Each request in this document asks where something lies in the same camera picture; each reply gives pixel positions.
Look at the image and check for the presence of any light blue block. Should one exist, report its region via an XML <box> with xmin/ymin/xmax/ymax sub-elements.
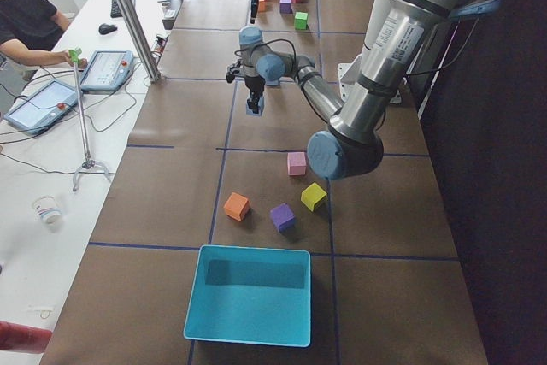
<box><xmin>265</xmin><ymin>79</ymin><xmax>280</xmax><ymax>87</ymax></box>
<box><xmin>245</xmin><ymin>97</ymin><xmax>264</xmax><ymax>116</ymax></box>

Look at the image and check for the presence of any right orange foam block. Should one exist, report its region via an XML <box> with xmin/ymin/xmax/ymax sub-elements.
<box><xmin>258</xmin><ymin>0</ymin><xmax>268</xmax><ymax>13</ymax></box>

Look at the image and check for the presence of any orange foam block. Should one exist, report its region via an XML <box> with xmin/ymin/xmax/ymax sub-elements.
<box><xmin>223</xmin><ymin>192</ymin><xmax>250</xmax><ymax>221</ymax></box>
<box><xmin>258</xmin><ymin>0</ymin><xmax>268</xmax><ymax>13</ymax></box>

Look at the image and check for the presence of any right purple foam block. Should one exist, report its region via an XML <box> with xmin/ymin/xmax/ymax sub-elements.
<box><xmin>279</xmin><ymin>0</ymin><xmax>292</xmax><ymax>15</ymax></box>

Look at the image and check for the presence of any purple foam block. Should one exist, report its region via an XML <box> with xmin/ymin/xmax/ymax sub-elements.
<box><xmin>279</xmin><ymin>0</ymin><xmax>292</xmax><ymax>15</ymax></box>
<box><xmin>269</xmin><ymin>203</ymin><xmax>296</xmax><ymax>233</ymax></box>

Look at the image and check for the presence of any green foam block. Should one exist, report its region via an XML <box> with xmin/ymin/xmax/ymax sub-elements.
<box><xmin>294</xmin><ymin>12</ymin><xmax>309</xmax><ymax>31</ymax></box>

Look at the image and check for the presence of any pink foam block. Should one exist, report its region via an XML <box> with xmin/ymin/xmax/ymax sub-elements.
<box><xmin>287</xmin><ymin>151</ymin><xmax>308</xmax><ymax>176</ymax></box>

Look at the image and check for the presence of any left orange foam block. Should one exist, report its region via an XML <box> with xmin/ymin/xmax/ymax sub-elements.
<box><xmin>223</xmin><ymin>192</ymin><xmax>250</xmax><ymax>221</ymax></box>

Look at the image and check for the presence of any yellow foam block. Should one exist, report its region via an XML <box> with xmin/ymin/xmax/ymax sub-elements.
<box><xmin>300</xmin><ymin>182</ymin><xmax>327</xmax><ymax>212</ymax></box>

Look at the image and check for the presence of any left purple foam block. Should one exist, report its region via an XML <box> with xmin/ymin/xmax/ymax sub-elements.
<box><xmin>269</xmin><ymin>203</ymin><xmax>296</xmax><ymax>233</ymax></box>

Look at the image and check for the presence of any far teach pendant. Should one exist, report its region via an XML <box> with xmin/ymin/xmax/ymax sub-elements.
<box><xmin>80</xmin><ymin>50</ymin><xmax>134</xmax><ymax>94</ymax></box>

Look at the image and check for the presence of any teach pendant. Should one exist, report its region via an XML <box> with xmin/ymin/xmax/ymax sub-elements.
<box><xmin>80</xmin><ymin>50</ymin><xmax>134</xmax><ymax>94</ymax></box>
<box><xmin>4</xmin><ymin>80</ymin><xmax>78</xmax><ymax>134</ymax></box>

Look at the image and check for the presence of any black computer mouse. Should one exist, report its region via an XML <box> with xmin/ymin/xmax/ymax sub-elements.
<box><xmin>98</xmin><ymin>23</ymin><xmax>118</xmax><ymax>35</ymax></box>

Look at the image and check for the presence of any teal plastic bin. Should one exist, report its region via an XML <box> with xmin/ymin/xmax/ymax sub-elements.
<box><xmin>183</xmin><ymin>245</ymin><xmax>312</xmax><ymax>348</ymax></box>

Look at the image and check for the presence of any near teach pendant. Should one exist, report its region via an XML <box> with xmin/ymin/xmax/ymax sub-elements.
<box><xmin>4</xmin><ymin>80</ymin><xmax>78</xmax><ymax>134</ymax></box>

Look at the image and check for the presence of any person in black shirt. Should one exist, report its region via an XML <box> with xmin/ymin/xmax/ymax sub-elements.
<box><xmin>1</xmin><ymin>0</ymin><xmax>73</xmax><ymax>67</ymax></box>

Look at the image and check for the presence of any paper cup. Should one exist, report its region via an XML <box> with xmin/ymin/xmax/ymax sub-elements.
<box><xmin>32</xmin><ymin>196</ymin><xmax>62</xmax><ymax>224</ymax></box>

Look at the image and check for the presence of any red cylinder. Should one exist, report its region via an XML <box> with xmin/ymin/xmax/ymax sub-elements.
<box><xmin>1</xmin><ymin>321</ymin><xmax>52</xmax><ymax>354</ymax></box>

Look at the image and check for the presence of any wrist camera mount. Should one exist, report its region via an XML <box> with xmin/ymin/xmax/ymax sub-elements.
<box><xmin>226</xmin><ymin>59</ymin><xmax>244</xmax><ymax>84</ymax></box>

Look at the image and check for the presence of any aluminium frame post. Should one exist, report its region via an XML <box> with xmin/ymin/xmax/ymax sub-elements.
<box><xmin>116</xmin><ymin>0</ymin><xmax>161</xmax><ymax>84</ymax></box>

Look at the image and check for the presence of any green handled reacher stick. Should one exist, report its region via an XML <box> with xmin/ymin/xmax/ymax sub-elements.
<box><xmin>68</xmin><ymin>48</ymin><xmax>113</xmax><ymax>192</ymax></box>

